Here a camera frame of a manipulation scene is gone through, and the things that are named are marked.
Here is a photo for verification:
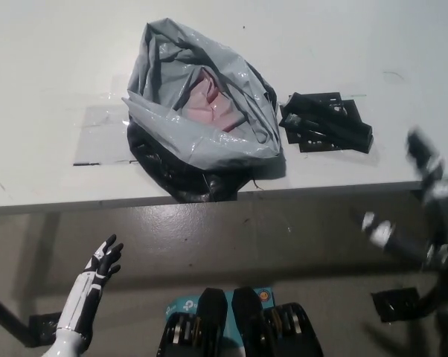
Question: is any white and black left hand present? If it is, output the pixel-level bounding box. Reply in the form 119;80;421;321
56;234;125;335

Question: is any white and black right hand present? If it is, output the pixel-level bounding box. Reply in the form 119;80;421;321
351;125;448;271

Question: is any black stapler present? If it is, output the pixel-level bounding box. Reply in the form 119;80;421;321
279;100;374;154

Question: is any grey and black plastic bag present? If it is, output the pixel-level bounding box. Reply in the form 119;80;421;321
121;21;288;204

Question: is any pink item inside bag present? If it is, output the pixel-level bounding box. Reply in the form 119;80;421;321
179;71;248;133

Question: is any black table leg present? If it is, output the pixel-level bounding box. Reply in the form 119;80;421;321
0;288;37;347

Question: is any teal TP-Link box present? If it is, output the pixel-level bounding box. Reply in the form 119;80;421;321
164;285;275;357

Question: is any clear tape patch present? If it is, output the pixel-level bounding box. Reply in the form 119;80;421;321
72;103;140;167

